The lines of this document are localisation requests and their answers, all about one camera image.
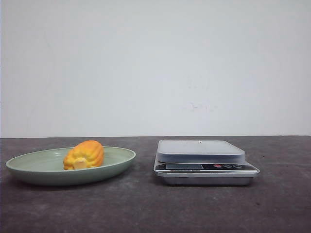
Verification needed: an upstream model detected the silver digital kitchen scale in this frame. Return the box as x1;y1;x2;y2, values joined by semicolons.
154;140;260;185

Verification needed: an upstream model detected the yellow corn cob piece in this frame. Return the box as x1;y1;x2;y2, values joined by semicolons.
63;140;104;170

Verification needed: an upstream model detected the light green oval plate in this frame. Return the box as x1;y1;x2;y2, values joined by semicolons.
6;147;136;186

